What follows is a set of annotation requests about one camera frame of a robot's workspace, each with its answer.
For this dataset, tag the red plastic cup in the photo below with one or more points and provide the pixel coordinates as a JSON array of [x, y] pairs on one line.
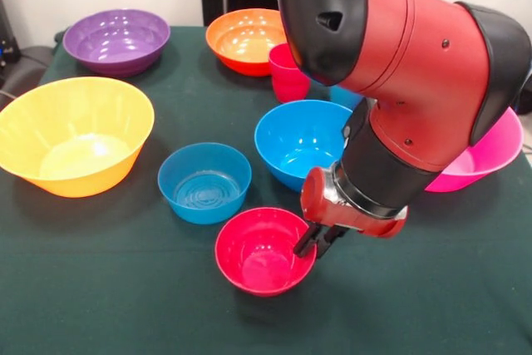
[[287, 85]]

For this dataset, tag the dark green tablecloth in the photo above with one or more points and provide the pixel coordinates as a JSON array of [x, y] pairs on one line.
[[166, 321]]

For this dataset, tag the black equipment box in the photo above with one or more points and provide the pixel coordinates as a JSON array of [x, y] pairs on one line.
[[6, 47]]

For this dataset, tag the small translucent blue bowl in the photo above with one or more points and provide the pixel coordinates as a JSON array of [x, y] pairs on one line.
[[203, 205]]

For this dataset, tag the large pink plastic bowl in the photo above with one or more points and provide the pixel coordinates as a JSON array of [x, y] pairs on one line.
[[478, 168]]

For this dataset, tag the small red plastic bowl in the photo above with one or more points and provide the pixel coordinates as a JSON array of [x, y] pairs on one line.
[[257, 247]]

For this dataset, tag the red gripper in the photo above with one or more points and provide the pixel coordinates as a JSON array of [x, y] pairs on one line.
[[341, 215]]

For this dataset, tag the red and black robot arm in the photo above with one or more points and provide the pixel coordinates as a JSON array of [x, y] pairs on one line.
[[407, 60]]

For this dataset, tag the purple plastic bowl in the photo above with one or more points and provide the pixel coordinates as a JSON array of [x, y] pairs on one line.
[[137, 62]]

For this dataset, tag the blue plastic cup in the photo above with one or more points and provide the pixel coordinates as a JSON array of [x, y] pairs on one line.
[[347, 99]]

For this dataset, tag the opaque blue plastic bowl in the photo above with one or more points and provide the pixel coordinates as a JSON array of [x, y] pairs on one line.
[[295, 139]]

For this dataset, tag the large yellow-orange plastic bowl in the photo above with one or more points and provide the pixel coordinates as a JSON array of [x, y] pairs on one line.
[[75, 122]]

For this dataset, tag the orange plastic bowl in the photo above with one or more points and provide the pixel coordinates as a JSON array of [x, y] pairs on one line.
[[237, 55]]

